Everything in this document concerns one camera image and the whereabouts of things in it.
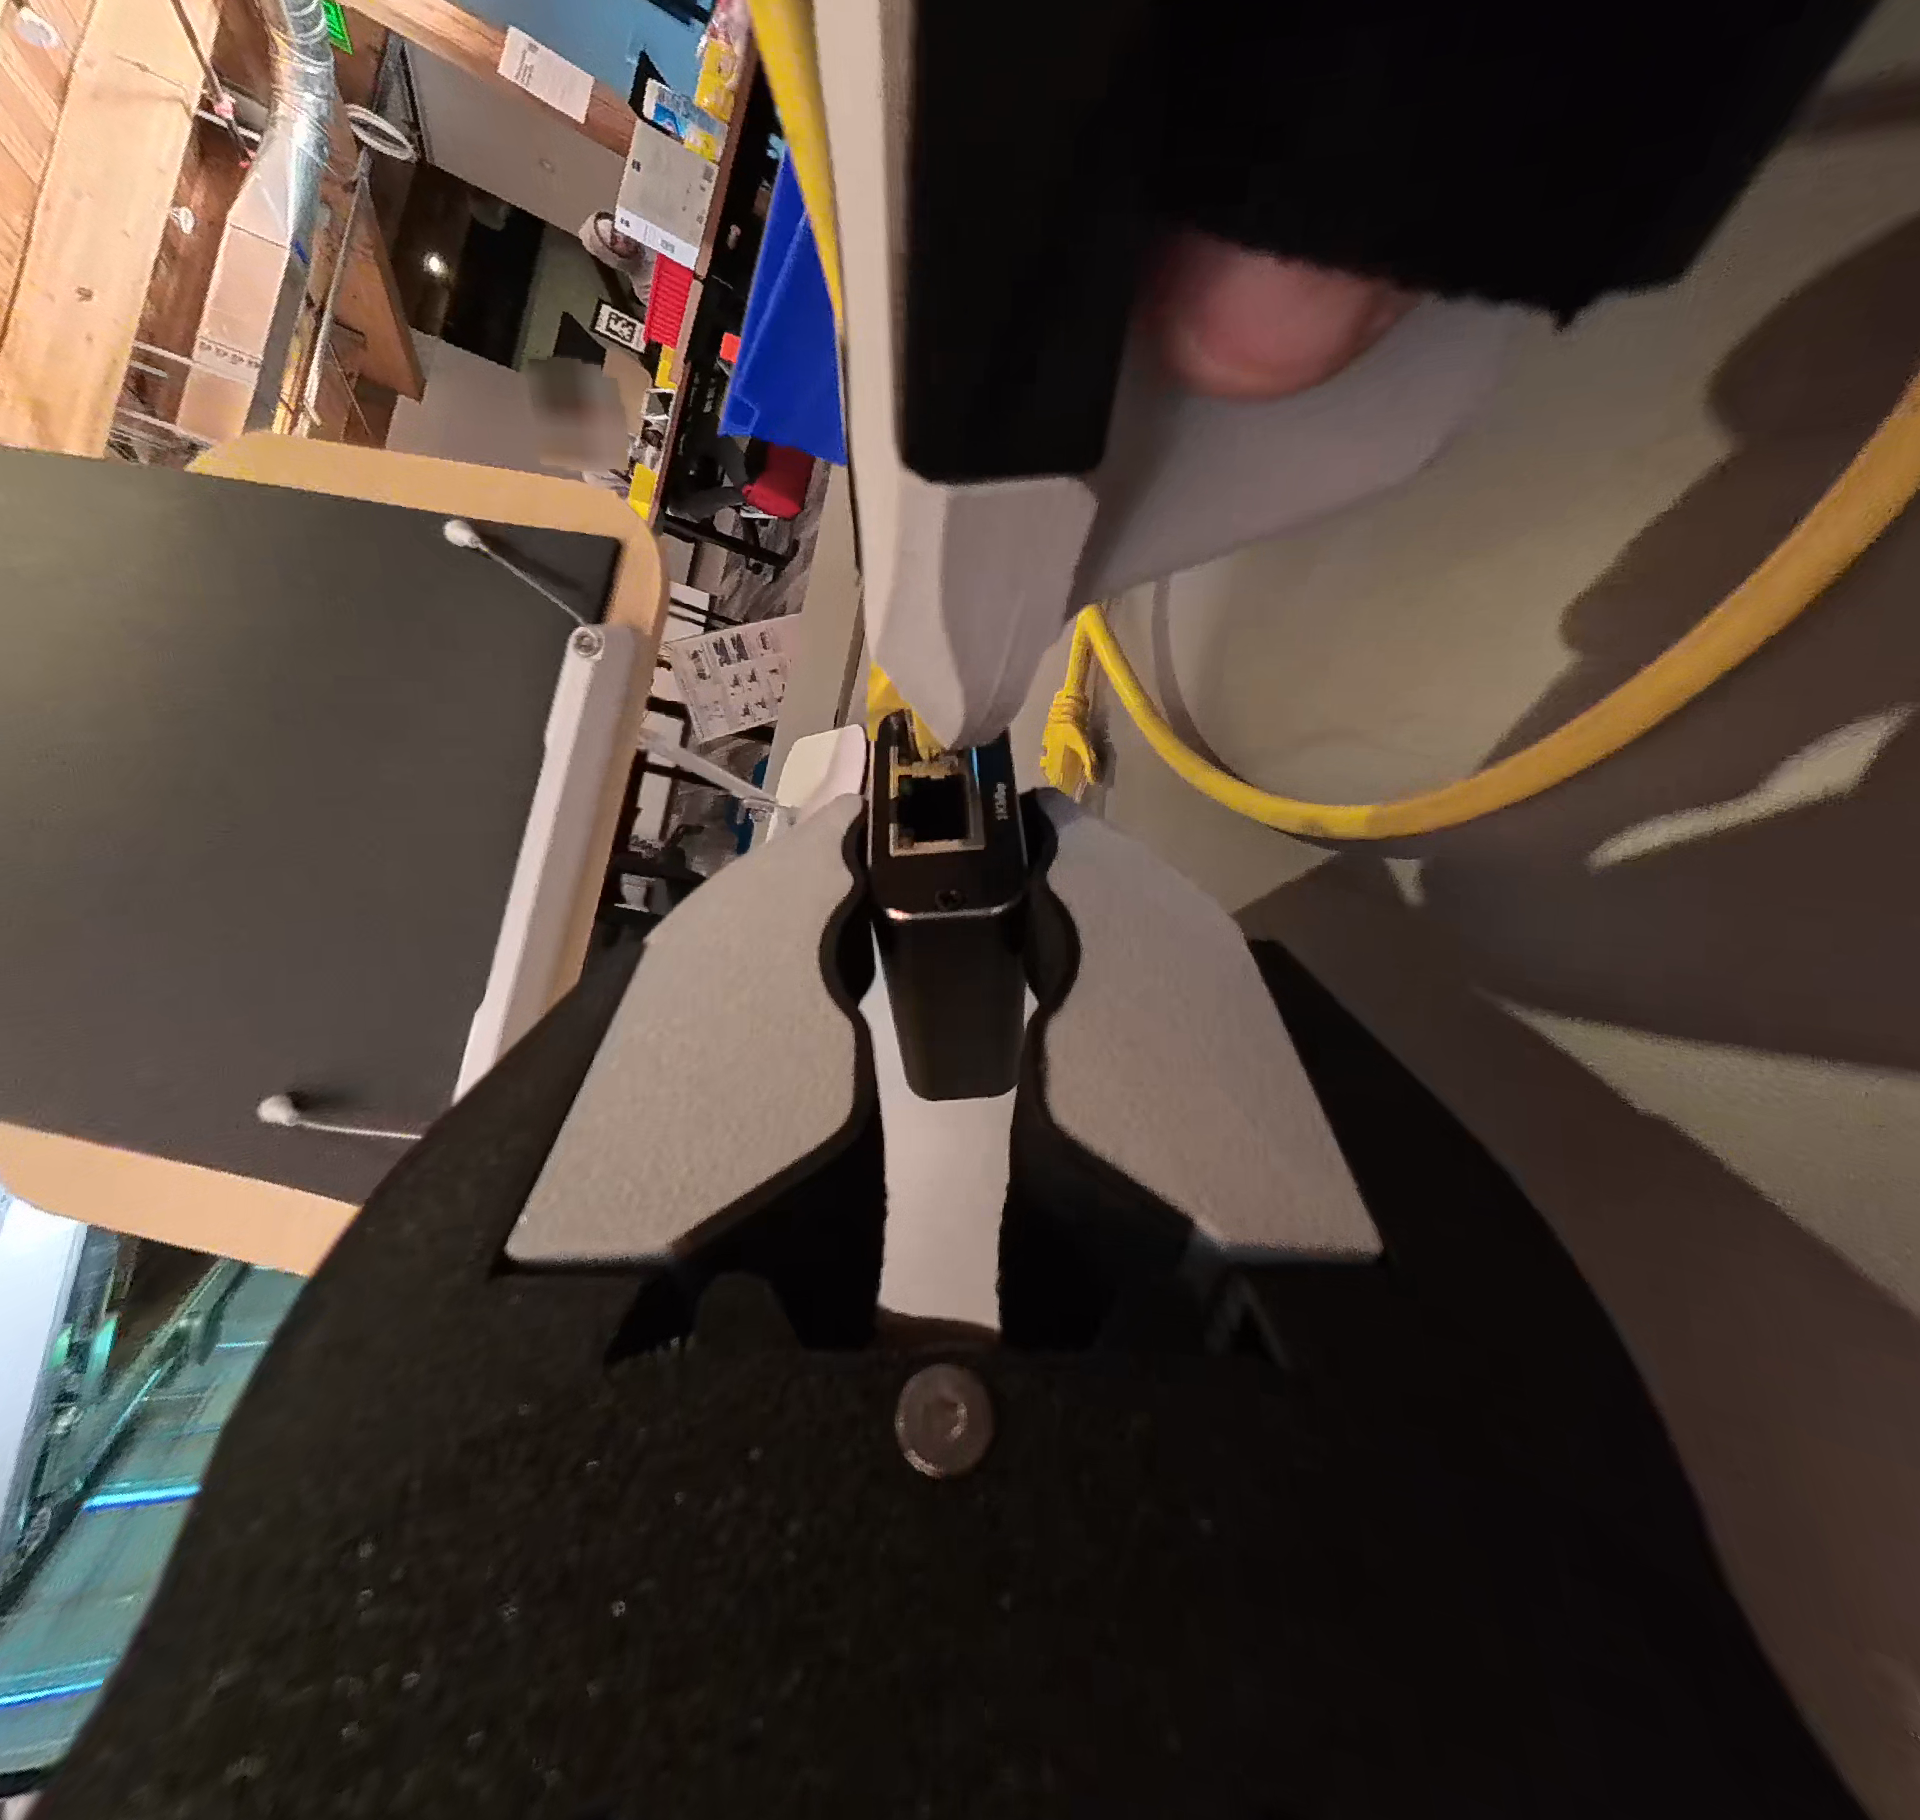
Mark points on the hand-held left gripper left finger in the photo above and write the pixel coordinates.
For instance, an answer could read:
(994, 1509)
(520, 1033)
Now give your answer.
(703, 1071)

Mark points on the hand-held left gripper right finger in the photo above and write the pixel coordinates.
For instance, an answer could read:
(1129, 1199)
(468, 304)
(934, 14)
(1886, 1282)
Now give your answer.
(1201, 1071)

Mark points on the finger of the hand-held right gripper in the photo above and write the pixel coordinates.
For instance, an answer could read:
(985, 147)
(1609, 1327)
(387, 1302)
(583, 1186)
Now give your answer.
(960, 591)

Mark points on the black ethernet port adapter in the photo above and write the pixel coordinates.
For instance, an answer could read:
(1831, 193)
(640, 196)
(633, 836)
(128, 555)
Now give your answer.
(953, 1011)

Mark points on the blue plastic bin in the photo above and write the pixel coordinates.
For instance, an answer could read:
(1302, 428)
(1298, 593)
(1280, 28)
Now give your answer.
(788, 351)

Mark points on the person's right hand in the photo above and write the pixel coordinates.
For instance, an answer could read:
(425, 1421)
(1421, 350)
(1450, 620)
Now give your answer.
(1273, 328)

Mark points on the printed paper sign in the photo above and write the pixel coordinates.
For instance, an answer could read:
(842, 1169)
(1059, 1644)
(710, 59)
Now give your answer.
(733, 672)

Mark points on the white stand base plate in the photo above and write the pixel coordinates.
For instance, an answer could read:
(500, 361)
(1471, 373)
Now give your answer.
(816, 771)

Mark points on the silver ventilation duct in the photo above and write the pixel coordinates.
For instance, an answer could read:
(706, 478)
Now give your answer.
(294, 79)

